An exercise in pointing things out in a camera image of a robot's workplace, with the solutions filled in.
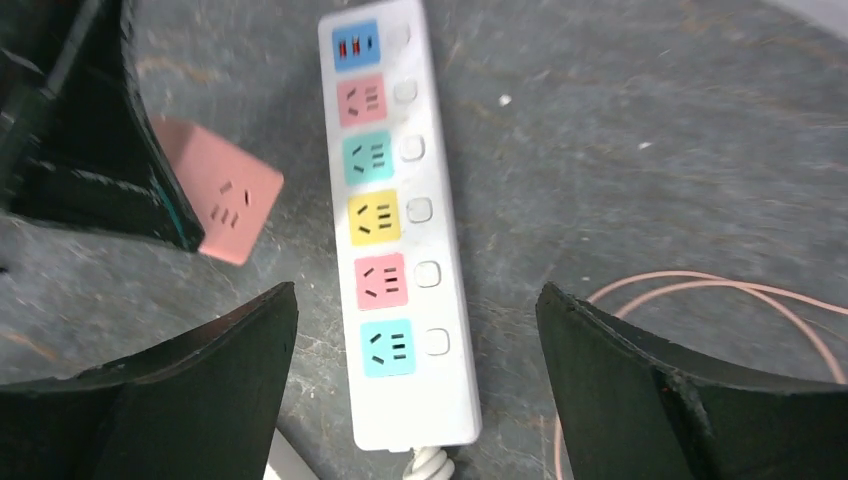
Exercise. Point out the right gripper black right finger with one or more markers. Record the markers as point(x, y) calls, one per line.
point(633, 405)

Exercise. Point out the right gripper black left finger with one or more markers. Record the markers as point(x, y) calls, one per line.
point(202, 405)

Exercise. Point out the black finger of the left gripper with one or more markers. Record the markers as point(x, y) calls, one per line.
point(78, 151)

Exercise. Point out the pink cube plug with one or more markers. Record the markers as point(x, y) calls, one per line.
point(231, 191)

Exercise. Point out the small white power strip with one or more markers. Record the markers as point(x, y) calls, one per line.
point(284, 463)

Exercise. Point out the long white power strip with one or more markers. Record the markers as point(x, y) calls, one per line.
point(409, 356)

